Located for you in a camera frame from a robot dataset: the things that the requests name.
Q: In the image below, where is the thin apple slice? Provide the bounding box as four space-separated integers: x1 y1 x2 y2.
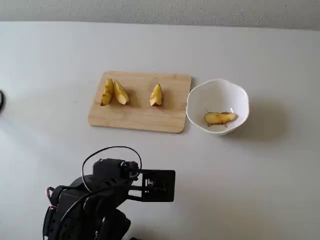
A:
204 111 238 125

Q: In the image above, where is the bamboo cutting board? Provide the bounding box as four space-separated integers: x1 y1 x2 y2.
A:
87 71 193 135

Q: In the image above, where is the apple slice with orange-stained flesh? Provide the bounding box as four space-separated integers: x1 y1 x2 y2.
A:
149 83 163 108

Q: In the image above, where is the narrow pale apple slice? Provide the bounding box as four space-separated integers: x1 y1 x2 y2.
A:
112 79 130 106

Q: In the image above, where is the large thick apple slice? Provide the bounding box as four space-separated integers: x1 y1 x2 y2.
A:
100 78 115 107

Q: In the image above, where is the white scalloped ceramic bowl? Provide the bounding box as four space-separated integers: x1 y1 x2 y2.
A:
186 78 250 137

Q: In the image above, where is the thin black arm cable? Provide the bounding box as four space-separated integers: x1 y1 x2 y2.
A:
81 146 143 194

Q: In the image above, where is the red white black servo cable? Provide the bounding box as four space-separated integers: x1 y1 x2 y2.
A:
45 186 56 210

